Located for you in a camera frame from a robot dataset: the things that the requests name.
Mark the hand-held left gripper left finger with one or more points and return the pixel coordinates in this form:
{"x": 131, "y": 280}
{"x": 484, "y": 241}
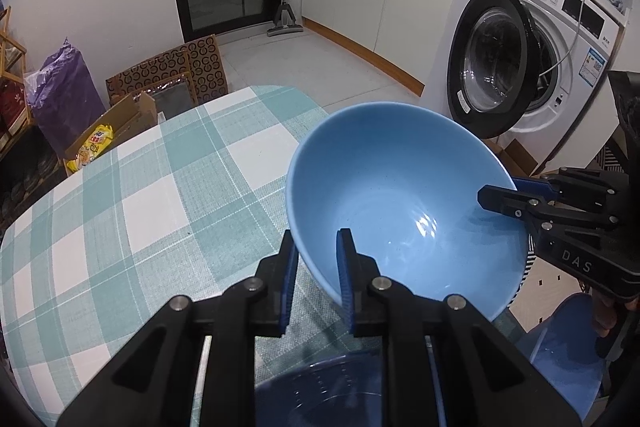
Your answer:
{"x": 289, "y": 287}

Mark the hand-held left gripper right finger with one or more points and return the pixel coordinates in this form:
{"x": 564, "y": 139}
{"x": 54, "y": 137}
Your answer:
{"x": 345, "y": 277}

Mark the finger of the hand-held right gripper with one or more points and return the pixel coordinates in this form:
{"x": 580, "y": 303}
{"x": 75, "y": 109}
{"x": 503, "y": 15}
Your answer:
{"x": 502, "y": 199}
{"x": 535, "y": 187}

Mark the light blue bowl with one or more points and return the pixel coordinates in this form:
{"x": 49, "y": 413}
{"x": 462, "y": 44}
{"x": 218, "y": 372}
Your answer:
{"x": 400, "y": 182}

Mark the person's right hand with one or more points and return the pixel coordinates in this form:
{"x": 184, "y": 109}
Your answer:
{"x": 604, "y": 317}

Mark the brown cardboard box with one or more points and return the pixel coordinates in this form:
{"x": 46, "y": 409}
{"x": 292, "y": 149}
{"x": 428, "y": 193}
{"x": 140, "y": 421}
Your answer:
{"x": 520, "y": 157}

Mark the teal checked tablecloth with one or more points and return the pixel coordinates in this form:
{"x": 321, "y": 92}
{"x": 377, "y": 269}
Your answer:
{"x": 125, "y": 232}

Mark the patterned cardboard sheet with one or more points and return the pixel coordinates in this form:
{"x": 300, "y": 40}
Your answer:
{"x": 205, "y": 67}

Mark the open cardboard box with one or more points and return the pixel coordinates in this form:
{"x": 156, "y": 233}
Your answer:
{"x": 130, "y": 112}

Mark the yellow snack packet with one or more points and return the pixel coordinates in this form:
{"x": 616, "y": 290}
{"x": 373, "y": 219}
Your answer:
{"x": 95, "y": 144}

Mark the purple plastic bag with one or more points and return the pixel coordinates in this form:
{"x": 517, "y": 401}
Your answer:
{"x": 65, "y": 102}

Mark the wooden shoe rack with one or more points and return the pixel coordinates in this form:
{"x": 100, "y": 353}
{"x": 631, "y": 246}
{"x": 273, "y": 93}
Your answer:
{"x": 7, "y": 37}

